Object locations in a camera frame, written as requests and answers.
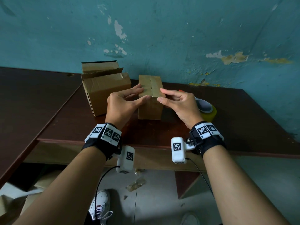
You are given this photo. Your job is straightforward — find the person's right hand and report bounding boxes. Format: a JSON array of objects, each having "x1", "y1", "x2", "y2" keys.
[{"x1": 157, "y1": 87, "x2": 204, "y2": 130}]

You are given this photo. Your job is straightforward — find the person's left hand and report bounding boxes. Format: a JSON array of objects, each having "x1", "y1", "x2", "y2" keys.
[{"x1": 105, "y1": 83, "x2": 151, "y2": 130}]

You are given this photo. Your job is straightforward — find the orange tape dispenser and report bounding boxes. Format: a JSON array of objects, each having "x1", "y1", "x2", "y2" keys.
[{"x1": 178, "y1": 89, "x2": 214, "y2": 114}]

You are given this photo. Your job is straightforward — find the large brown cardboard box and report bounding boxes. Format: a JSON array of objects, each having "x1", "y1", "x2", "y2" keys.
[{"x1": 81, "y1": 60, "x2": 132, "y2": 117}]

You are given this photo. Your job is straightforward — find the yellowish clear tape roll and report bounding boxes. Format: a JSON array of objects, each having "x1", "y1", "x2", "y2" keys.
[{"x1": 200, "y1": 104, "x2": 217, "y2": 123}]

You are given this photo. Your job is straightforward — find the small brown cardboard box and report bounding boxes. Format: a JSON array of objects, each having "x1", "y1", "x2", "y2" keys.
[{"x1": 137, "y1": 75, "x2": 166, "y2": 121}]

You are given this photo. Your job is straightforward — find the person's left forearm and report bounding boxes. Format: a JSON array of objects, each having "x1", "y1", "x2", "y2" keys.
[{"x1": 13, "y1": 146, "x2": 106, "y2": 225}]

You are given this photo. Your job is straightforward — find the dark brown wooden table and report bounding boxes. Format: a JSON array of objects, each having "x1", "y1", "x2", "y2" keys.
[{"x1": 23, "y1": 79, "x2": 300, "y2": 199}]

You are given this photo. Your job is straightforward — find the crumpled clear plastic scrap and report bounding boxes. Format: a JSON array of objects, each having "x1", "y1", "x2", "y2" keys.
[{"x1": 126, "y1": 168, "x2": 147, "y2": 192}]

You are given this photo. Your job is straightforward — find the dark brown wooden desk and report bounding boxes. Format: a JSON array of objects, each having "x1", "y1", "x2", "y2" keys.
[{"x1": 0, "y1": 67, "x2": 83, "y2": 188}]

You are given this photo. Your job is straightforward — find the white left shoe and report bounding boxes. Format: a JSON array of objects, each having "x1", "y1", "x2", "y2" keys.
[{"x1": 88, "y1": 189, "x2": 113, "y2": 225}]

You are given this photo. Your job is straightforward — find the black left wrist strap with markers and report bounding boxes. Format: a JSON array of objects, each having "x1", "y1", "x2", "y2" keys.
[{"x1": 81, "y1": 123, "x2": 123, "y2": 161}]

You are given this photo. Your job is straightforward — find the black wrist strap with markers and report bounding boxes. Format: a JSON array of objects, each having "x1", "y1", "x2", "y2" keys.
[
  {"x1": 81, "y1": 123, "x2": 123, "y2": 161},
  {"x1": 188, "y1": 121, "x2": 227, "y2": 157}
]

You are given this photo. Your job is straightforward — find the black right wrist strap with markers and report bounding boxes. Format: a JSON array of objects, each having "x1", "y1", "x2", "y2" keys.
[{"x1": 188, "y1": 121, "x2": 227, "y2": 157}]

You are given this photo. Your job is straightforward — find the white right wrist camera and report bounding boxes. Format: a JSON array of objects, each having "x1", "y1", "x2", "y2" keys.
[{"x1": 171, "y1": 137, "x2": 195, "y2": 165}]

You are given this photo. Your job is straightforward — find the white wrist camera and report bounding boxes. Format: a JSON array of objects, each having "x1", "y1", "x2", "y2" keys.
[
  {"x1": 112, "y1": 145, "x2": 136, "y2": 174},
  {"x1": 171, "y1": 137, "x2": 195, "y2": 165}
]

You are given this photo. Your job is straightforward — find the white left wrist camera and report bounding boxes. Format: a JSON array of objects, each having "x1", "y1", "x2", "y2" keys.
[{"x1": 112, "y1": 145, "x2": 136, "y2": 174}]

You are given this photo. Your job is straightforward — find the black right camera cable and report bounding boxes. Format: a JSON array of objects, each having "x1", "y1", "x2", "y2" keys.
[{"x1": 185, "y1": 157, "x2": 215, "y2": 197}]

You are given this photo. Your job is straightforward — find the black camera cable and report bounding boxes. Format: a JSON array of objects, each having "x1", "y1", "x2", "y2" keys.
[
  {"x1": 93, "y1": 166, "x2": 120, "y2": 221},
  {"x1": 185, "y1": 157, "x2": 215, "y2": 197}
]

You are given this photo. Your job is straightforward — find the black left camera cable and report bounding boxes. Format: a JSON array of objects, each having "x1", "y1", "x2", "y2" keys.
[{"x1": 93, "y1": 166, "x2": 120, "y2": 221}]

